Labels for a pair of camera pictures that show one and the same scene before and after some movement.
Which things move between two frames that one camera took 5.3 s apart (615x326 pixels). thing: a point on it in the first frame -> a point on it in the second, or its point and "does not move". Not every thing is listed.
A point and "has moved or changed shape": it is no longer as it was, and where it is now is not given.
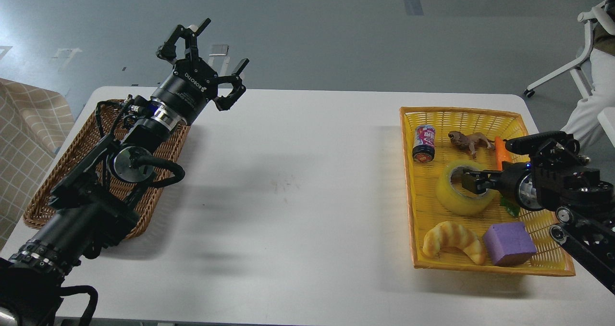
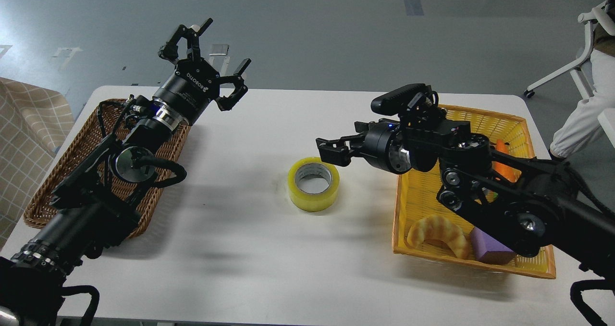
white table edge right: x=606 y=119 does not move
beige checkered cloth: x=34 y=117 does not move
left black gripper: x=186 y=90 does not move
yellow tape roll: x=456 y=203 has moved or changed shape
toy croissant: x=451 y=234 -> x=437 y=228
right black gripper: x=507 y=181 -> x=386 y=146
